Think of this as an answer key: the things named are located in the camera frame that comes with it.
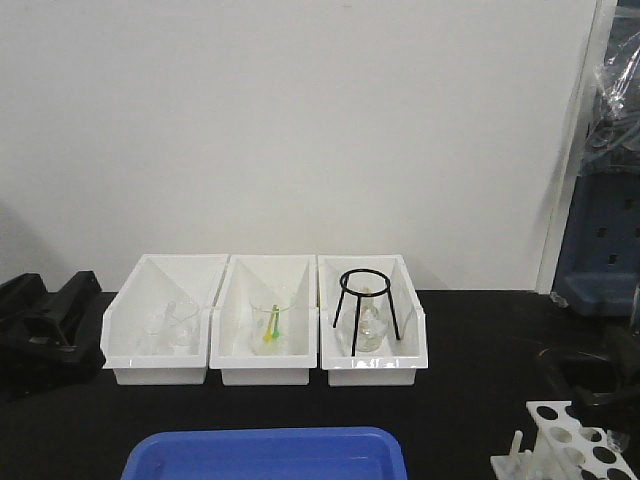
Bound yellow green plastic droppers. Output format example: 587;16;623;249
263;304;280;342

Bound beaker in middle bin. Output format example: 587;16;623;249
250;294;292;356

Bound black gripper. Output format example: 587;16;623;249
572;327;639;435
1;271;105;401

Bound left white plastic bin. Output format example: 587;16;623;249
100;254;229;385

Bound white test tube rack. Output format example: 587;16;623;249
490;401;637;479

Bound plastic bag of pegs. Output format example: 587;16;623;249
580;28;639;176

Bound right white plastic bin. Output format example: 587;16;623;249
318;255;428;386

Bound glass flask in bin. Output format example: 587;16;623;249
336;294;390;356

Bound black metal tripod stand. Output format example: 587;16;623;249
330;268;402;343

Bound white plastic bin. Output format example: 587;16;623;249
209;255;319;386
100;254;229;385
318;255;428;386

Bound middle white plastic bin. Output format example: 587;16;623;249
209;255;319;386

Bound blue plastic tray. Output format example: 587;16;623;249
121;427;407;479

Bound glassware in left bin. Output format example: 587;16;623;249
135;300;200;356

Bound blue-grey pegboard drying rack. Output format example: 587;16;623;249
552;1;639;317

